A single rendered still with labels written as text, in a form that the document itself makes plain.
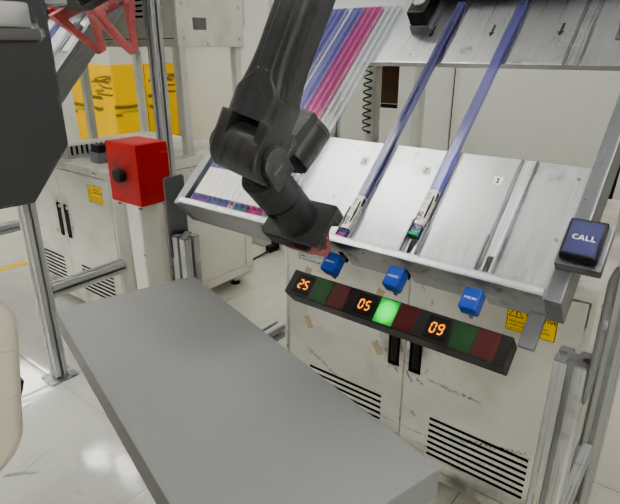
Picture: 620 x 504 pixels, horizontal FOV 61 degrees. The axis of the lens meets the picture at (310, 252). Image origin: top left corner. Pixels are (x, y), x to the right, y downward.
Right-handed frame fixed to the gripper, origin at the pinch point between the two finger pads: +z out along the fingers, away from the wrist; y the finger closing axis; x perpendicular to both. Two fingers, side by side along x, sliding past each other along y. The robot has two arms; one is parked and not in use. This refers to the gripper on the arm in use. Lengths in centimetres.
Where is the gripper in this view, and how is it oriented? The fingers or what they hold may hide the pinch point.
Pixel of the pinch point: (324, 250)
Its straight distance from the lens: 79.3
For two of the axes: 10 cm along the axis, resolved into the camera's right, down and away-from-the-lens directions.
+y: -7.9, -2.3, 5.7
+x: -4.5, 8.5, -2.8
